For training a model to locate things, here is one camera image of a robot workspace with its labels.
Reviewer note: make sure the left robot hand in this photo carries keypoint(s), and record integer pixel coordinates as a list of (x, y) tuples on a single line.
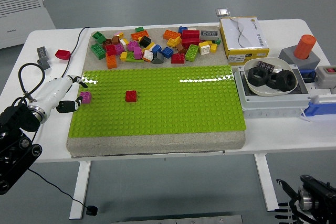
[(51, 93)]

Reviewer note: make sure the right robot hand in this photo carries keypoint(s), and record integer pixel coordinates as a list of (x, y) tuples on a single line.
[(287, 212)]

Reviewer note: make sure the pink square toy brick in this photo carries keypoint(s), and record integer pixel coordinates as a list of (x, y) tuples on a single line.
[(86, 97)]

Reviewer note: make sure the red square toy brick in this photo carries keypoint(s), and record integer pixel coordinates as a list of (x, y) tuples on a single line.
[(131, 96), (110, 49)]

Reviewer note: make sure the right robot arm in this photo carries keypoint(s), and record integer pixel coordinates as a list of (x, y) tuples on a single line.
[(321, 190)]

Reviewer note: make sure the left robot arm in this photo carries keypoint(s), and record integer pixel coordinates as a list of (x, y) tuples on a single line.
[(13, 150)]

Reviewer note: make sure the small grey toy brick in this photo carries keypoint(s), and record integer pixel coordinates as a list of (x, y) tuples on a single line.
[(43, 64)]

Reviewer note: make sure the grey toy brick with holes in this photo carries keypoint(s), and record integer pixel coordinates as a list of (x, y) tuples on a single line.
[(209, 34), (42, 52)]

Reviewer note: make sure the dark green long toy brick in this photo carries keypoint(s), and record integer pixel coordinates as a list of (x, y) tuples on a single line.
[(97, 51)]

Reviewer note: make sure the dark green square toy brick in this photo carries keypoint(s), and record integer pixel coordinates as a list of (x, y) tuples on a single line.
[(99, 37)]

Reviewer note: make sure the dark brown toy brick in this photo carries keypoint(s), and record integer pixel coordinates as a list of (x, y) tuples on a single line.
[(106, 42)]

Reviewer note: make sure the magenta toy brick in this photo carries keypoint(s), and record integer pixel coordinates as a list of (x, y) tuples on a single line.
[(132, 45), (119, 48)]

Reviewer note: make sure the flat lime green toy brick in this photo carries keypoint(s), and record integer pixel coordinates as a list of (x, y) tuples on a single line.
[(131, 58)]

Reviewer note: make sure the small pink toy brick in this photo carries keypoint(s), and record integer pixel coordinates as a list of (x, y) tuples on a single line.
[(116, 34)]

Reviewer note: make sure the white and yellow toy brick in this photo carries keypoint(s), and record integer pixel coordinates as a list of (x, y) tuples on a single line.
[(124, 42)]

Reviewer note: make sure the long orange toy brick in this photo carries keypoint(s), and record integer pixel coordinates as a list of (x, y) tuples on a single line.
[(139, 35), (172, 34)]

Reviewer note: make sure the black toy brick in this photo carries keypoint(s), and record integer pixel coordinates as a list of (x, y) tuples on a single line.
[(145, 41)]

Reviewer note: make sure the small green toy brick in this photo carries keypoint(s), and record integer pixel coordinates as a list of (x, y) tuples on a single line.
[(139, 29), (218, 41)]

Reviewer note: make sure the grey sloped toy brick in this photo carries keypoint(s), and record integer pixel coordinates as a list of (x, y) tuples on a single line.
[(157, 58)]

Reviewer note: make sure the blue toy brick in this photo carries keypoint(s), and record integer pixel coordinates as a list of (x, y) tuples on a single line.
[(156, 48), (167, 51), (182, 29)]

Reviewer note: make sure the green toy baseplate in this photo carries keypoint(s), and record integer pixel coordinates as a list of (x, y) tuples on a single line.
[(170, 108)]

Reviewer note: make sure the large red toy brick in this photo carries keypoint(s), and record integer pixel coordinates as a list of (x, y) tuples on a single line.
[(190, 42), (190, 34)]

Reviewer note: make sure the small white toy brick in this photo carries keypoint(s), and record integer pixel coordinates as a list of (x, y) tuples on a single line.
[(192, 28)]

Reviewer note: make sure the white table leg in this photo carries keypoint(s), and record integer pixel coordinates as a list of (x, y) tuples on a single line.
[(265, 182), (80, 190)]

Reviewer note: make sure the white panel heater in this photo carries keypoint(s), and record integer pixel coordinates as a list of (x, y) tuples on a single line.
[(21, 19)]

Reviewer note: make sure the grey metal plate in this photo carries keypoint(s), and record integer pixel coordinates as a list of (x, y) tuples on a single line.
[(178, 221)]

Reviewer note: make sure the blue and white plastic device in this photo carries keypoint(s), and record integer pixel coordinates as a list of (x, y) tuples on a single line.
[(323, 108)]

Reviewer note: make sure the light grey junction box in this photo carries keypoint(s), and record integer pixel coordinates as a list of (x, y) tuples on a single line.
[(273, 103)]

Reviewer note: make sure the large black nut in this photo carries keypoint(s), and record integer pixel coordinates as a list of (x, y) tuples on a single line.
[(256, 81), (282, 80), (271, 83)]

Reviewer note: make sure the blue clamp piece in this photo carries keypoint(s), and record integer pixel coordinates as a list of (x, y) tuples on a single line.
[(305, 72)]

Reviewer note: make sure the dark purple circuit board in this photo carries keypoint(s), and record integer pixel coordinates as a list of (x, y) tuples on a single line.
[(265, 65)]

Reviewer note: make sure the white bowl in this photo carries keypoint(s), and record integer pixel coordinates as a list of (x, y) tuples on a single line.
[(281, 62)]

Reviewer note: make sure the grey block holder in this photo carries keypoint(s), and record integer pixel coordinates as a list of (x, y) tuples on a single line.
[(288, 54)]

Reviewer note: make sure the orange cylinder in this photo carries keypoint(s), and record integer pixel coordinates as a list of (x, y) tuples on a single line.
[(304, 47)]

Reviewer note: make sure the white and yellow cardboard box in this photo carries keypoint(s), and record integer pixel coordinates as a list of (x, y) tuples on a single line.
[(244, 37)]

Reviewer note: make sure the small silvery packet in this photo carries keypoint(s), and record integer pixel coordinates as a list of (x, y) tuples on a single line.
[(222, 12)]

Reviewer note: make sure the white slotted rail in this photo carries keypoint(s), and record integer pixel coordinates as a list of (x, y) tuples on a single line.
[(321, 89)]

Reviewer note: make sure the grey switch box red button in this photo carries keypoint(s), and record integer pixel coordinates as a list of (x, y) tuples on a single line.
[(324, 78)]

